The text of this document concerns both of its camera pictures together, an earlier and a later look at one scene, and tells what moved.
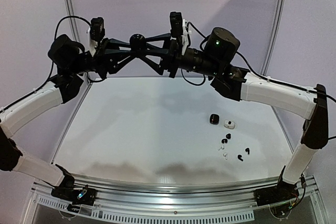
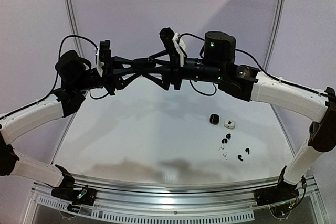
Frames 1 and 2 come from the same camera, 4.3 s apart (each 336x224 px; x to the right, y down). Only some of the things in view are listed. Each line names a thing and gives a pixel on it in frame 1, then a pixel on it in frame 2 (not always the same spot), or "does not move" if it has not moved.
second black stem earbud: [239, 157] does not move
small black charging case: [214, 119] does not move
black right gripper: [172, 56] to [175, 69]
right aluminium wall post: [276, 33] does not move
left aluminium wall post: [69, 1] does not move
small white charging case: [229, 124] does not move
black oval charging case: [138, 43] to [143, 63]
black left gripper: [106, 59] to [112, 77]
